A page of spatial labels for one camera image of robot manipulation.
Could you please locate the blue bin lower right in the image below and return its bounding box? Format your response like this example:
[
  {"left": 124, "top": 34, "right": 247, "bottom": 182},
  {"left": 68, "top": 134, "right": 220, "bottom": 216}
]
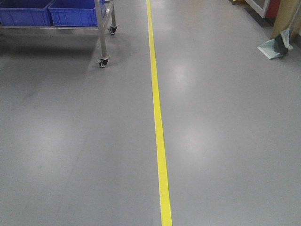
[{"left": 48, "top": 0, "right": 98, "bottom": 27}]

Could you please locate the teal dustpan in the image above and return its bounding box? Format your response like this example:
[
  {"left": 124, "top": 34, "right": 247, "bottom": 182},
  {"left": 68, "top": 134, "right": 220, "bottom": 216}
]
[{"left": 257, "top": 28, "right": 293, "bottom": 60}]

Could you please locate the steel shelf cart near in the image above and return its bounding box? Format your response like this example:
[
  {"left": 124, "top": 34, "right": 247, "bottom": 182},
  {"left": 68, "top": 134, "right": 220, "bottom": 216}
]
[{"left": 0, "top": 0, "right": 117, "bottom": 68}]

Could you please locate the blue bin lower middle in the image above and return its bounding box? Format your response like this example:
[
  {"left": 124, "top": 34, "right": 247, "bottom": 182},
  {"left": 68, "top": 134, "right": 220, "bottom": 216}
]
[{"left": 0, "top": 0, "right": 53, "bottom": 26}]

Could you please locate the blue bin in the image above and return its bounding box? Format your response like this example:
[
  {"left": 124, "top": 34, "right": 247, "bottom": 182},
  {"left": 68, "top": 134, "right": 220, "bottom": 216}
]
[
  {"left": 48, "top": 0, "right": 98, "bottom": 27},
  {"left": 0, "top": 0, "right": 53, "bottom": 26}
]

